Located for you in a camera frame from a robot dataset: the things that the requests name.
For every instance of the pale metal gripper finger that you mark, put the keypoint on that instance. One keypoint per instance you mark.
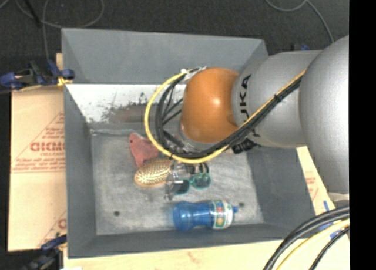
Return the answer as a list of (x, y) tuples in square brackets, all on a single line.
[(177, 177), (168, 189)]

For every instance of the pink toy animal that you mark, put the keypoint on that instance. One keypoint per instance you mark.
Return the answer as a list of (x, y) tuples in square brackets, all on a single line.
[(143, 149)]

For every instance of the teal sunglasses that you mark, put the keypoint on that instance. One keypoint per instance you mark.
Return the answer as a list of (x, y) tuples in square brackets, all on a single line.
[(201, 180)]

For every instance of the gold oval hairbrush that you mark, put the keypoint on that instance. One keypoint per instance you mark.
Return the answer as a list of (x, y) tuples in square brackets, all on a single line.
[(151, 174)]

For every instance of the brown cardboard board, red print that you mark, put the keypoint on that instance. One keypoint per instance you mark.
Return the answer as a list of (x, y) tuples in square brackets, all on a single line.
[(35, 189)]

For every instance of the grey metal bin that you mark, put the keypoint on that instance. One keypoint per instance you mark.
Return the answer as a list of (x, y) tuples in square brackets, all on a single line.
[(117, 192)]

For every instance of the blue plastic bottle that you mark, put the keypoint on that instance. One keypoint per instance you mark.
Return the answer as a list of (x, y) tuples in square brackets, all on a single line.
[(194, 215)]

